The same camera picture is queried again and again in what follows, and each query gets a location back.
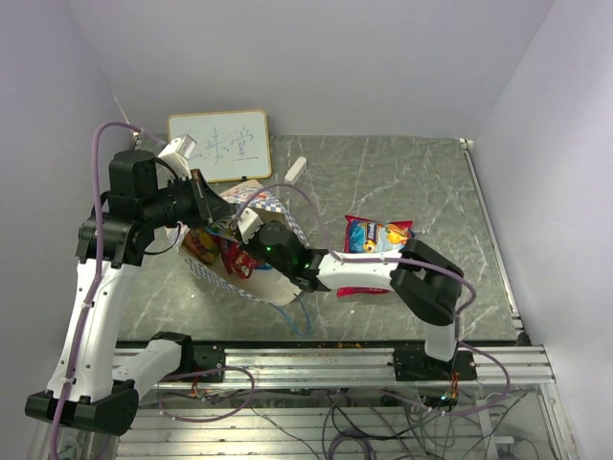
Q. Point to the aluminium frame rail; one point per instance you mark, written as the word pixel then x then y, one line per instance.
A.
pixel 368 367

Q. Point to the checkered paper bag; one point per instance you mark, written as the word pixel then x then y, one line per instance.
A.
pixel 263 286

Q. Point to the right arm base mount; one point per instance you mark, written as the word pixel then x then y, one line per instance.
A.
pixel 411 363

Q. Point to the red chips bag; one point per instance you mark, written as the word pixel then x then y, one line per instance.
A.
pixel 347 291

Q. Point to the blue red snack bag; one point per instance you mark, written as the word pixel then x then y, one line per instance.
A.
pixel 364 235

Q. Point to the red Skittles bag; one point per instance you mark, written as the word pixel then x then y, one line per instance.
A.
pixel 235 260

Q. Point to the small whiteboard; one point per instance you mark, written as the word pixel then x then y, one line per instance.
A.
pixel 229 146

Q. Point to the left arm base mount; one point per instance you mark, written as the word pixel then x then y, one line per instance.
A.
pixel 196 357

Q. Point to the orange yellow snack bag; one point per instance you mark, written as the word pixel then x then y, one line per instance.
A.
pixel 202 246

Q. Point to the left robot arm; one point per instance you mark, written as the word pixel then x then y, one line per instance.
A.
pixel 146 192

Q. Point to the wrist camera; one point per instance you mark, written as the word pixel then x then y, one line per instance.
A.
pixel 179 151
pixel 248 224

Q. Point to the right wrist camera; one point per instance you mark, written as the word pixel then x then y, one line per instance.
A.
pixel 248 224

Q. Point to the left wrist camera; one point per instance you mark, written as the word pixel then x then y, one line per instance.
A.
pixel 179 151

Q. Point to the white board eraser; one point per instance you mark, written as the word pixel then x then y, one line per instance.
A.
pixel 296 170

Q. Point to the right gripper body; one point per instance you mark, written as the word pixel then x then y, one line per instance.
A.
pixel 256 248

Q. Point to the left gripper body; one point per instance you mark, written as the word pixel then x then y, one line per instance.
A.
pixel 179 202

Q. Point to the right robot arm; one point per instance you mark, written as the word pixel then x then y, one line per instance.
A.
pixel 425 281

